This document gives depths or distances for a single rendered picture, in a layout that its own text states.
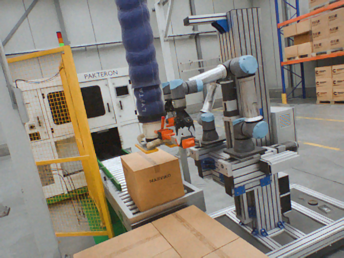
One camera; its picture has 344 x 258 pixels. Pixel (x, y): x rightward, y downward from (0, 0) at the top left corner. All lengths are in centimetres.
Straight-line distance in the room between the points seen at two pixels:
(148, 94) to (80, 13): 957
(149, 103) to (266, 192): 123
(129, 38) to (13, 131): 134
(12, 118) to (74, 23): 883
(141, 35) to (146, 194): 125
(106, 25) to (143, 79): 945
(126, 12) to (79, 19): 931
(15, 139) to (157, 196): 134
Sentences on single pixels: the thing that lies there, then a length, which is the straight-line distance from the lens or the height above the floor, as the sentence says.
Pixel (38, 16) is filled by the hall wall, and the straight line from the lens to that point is 1128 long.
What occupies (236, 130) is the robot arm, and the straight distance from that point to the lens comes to 183.
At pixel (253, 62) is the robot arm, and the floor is 163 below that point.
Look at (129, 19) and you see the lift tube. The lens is 193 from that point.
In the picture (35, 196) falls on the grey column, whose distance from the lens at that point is 273.
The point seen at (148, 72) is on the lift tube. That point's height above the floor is 169.
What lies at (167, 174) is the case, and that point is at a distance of 221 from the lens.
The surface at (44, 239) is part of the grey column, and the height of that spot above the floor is 36.
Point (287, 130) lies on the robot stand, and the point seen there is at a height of 106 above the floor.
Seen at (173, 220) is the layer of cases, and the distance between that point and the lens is 213.
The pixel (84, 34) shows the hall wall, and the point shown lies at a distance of 1111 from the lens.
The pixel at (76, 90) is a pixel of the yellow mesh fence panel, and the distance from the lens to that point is 266.
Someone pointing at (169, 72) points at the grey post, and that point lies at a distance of 525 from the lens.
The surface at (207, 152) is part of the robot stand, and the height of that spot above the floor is 95.
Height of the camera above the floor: 160
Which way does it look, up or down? 10 degrees down
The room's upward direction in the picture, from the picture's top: 10 degrees counter-clockwise
